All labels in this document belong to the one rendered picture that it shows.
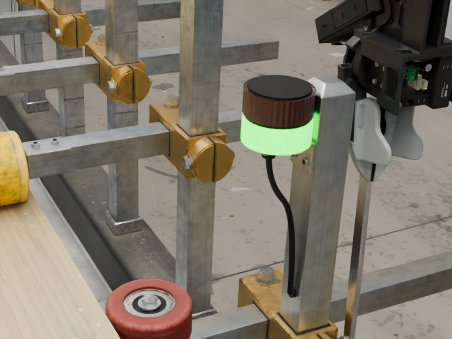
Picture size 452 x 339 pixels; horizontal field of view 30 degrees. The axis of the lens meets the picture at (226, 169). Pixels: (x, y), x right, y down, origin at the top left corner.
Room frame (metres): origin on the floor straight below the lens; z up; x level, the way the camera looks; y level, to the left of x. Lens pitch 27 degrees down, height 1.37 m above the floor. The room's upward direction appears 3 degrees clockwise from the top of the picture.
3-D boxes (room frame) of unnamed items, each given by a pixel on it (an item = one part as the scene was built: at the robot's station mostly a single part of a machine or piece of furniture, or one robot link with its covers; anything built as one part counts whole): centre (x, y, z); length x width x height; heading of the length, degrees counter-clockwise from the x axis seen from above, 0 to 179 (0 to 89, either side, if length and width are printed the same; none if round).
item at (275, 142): (0.65, -0.04, 1.08); 0.06 x 0.06 x 0.02
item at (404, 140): (0.72, -0.16, 1.05); 0.06 x 0.03 x 0.09; 28
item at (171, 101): (0.96, 0.07, 0.98); 0.02 x 0.02 x 0.01
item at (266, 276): (0.74, -0.05, 0.88); 0.02 x 0.02 x 0.01
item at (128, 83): (1.13, 0.16, 0.95); 0.13 x 0.06 x 0.05; 28
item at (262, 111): (0.65, -0.04, 1.11); 0.06 x 0.06 x 0.02
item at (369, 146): (0.70, -0.13, 1.04); 0.06 x 0.03 x 0.09; 28
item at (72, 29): (1.35, 0.28, 0.95); 0.13 x 0.06 x 0.05; 28
